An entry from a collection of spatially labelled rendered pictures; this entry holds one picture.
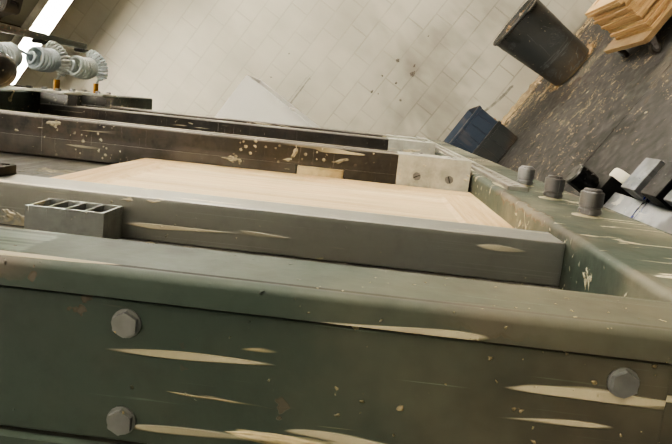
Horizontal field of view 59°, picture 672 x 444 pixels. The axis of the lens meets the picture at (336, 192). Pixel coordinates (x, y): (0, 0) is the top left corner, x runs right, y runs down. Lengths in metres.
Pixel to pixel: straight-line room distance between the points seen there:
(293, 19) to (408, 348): 5.94
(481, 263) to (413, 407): 0.26
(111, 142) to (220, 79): 5.17
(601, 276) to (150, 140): 0.80
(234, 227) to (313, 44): 5.62
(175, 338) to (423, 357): 0.12
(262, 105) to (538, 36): 2.28
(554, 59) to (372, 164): 4.27
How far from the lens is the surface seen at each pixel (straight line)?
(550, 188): 0.81
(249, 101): 4.76
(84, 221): 0.55
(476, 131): 5.12
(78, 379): 0.34
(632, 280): 0.44
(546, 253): 0.56
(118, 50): 6.61
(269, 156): 1.03
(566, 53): 5.24
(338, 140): 1.58
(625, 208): 0.94
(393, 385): 0.31
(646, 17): 3.97
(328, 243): 0.54
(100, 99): 1.99
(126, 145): 1.10
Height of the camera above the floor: 1.11
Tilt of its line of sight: 2 degrees down
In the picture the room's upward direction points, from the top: 52 degrees counter-clockwise
